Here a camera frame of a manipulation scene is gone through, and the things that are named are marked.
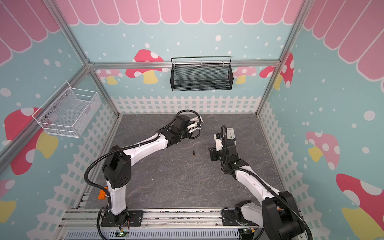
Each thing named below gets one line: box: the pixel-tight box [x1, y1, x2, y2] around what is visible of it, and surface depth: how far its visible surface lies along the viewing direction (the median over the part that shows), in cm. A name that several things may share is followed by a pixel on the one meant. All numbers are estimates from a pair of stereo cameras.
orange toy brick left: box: [97, 189, 107, 200], surface depth 81 cm
